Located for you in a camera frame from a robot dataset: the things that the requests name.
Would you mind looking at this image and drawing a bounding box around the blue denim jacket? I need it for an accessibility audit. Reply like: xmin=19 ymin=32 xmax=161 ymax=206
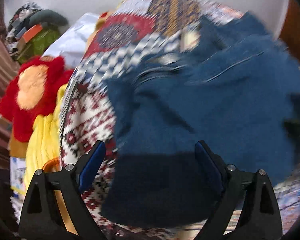
xmin=101 ymin=14 xmax=300 ymax=228

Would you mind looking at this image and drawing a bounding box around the pile of clothes and boxes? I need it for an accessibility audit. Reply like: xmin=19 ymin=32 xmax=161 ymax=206
xmin=5 ymin=2 xmax=68 ymax=64

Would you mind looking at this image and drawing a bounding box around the yellow orange blanket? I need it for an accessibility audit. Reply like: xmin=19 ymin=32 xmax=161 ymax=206
xmin=8 ymin=83 xmax=79 ymax=235

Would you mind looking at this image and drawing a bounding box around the red plush toy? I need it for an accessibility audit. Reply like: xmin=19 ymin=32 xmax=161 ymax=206
xmin=0 ymin=56 xmax=73 ymax=142

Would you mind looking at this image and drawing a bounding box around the white pillow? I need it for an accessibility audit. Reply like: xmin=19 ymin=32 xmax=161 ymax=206
xmin=43 ymin=12 xmax=100 ymax=69

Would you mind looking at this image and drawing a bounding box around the brown wooden door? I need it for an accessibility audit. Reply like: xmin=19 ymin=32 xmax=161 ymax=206
xmin=280 ymin=0 xmax=300 ymax=61

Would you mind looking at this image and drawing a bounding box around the patchwork patterned bedspread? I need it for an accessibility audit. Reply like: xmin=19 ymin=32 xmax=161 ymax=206
xmin=58 ymin=0 xmax=300 ymax=240

